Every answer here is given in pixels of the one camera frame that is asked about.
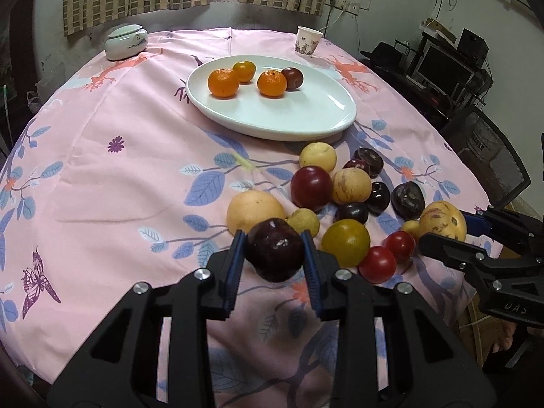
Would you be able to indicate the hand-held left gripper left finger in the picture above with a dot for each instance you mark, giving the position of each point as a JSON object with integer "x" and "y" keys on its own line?
{"x": 235, "y": 276}

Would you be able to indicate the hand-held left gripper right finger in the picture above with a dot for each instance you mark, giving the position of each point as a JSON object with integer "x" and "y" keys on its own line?
{"x": 313, "y": 284}

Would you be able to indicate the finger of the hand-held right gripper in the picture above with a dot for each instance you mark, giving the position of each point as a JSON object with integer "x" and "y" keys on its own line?
{"x": 474, "y": 223}
{"x": 446, "y": 248}

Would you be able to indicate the striped yellow pepino melon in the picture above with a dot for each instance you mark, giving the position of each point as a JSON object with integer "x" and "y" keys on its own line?
{"x": 442, "y": 221}
{"x": 351, "y": 185}

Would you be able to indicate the red tomato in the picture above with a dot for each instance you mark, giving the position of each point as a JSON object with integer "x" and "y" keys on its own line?
{"x": 399, "y": 245}
{"x": 377, "y": 264}

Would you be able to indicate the dark purple plum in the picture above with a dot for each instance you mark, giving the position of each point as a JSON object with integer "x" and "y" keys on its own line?
{"x": 379, "y": 197}
{"x": 275, "y": 250}
{"x": 351, "y": 213}
{"x": 293, "y": 78}

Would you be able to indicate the wrinkled dark passion fruit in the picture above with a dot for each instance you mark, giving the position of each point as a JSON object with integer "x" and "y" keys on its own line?
{"x": 408, "y": 200}

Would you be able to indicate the small green-yellow fruit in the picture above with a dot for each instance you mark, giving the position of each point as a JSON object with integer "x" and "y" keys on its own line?
{"x": 303, "y": 222}

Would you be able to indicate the yellow pear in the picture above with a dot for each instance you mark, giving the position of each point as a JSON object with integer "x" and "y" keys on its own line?
{"x": 255, "y": 214}

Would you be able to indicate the large red plum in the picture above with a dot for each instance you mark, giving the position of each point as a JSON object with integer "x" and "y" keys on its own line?
{"x": 311, "y": 188}

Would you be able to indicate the white oval plate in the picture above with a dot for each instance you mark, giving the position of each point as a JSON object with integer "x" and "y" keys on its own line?
{"x": 297, "y": 110}

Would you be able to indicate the person's right hand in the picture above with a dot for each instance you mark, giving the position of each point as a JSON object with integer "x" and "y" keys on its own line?
{"x": 503, "y": 335}

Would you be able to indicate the tiny yellow fruit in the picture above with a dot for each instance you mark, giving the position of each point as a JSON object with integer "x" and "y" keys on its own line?
{"x": 410, "y": 226}

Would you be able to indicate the black mesh office chair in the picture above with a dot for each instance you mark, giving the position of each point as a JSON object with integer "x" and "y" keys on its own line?
{"x": 488, "y": 144}

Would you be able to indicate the small red plum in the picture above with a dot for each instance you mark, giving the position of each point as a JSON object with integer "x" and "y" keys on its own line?
{"x": 355, "y": 165}

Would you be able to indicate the black computer desk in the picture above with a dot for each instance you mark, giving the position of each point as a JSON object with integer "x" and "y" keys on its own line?
{"x": 429, "y": 102}

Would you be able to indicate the computer monitor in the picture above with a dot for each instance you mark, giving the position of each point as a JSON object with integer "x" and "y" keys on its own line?
{"x": 444, "y": 68}

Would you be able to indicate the pink printed tablecloth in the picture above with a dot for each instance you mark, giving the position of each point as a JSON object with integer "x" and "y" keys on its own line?
{"x": 127, "y": 157}

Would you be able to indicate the black speaker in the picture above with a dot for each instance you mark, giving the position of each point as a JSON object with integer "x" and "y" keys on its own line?
{"x": 472, "y": 44}

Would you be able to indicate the orange mandarin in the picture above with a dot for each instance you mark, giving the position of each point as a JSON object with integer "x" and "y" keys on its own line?
{"x": 223, "y": 81}
{"x": 244, "y": 71}
{"x": 272, "y": 83}

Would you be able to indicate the cardboard box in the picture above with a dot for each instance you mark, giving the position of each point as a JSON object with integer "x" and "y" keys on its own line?
{"x": 437, "y": 27}

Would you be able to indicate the printed paper cup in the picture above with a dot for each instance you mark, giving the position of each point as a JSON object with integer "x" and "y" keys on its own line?
{"x": 307, "y": 41}

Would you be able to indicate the white lidded ceramic jar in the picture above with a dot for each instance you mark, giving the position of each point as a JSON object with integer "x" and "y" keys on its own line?
{"x": 126, "y": 42}

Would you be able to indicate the plastic bag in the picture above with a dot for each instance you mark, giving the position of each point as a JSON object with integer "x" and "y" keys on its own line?
{"x": 32, "y": 100}

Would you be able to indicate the white wall power socket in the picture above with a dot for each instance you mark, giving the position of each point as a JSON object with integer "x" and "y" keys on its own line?
{"x": 344, "y": 6}

